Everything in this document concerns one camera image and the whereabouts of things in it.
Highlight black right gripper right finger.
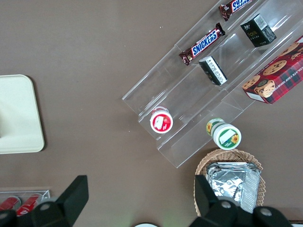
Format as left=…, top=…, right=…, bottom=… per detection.
left=190, top=174, right=251, bottom=227

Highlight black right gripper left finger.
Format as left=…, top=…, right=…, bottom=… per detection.
left=32, top=175, right=89, bottom=227

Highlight light tan wicker basket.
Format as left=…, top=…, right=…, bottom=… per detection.
left=194, top=148, right=266, bottom=217

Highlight beige plastic serving tray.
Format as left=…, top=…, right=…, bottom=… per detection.
left=0, top=74, right=45, bottom=155

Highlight clear acrylic bottle rack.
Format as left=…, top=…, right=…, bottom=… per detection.
left=0, top=189, right=52, bottom=213

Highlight stacked aluminium foil containers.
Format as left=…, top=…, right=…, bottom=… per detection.
left=205, top=162, right=261, bottom=213

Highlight green lid yogurt cup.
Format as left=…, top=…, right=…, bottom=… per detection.
left=205, top=118, right=242, bottom=151

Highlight red lid yogurt cup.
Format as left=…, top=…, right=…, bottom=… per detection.
left=149, top=106, right=174, bottom=134

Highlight clear acrylic stepped display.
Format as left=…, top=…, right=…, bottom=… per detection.
left=122, top=0, right=303, bottom=169

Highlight small black carton box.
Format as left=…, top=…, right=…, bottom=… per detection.
left=240, top=13, right=277, bottom=48
left=198, top=56, right=228, bottom=86

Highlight red tartan cookie box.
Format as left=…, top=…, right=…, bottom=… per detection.
left=241, top=35, right=303, bottom=105

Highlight Snickers chocolate bar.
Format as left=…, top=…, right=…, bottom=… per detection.
left=218, top=0, right=253, bottom=21
left=178, top=22, right=226, bottom=66

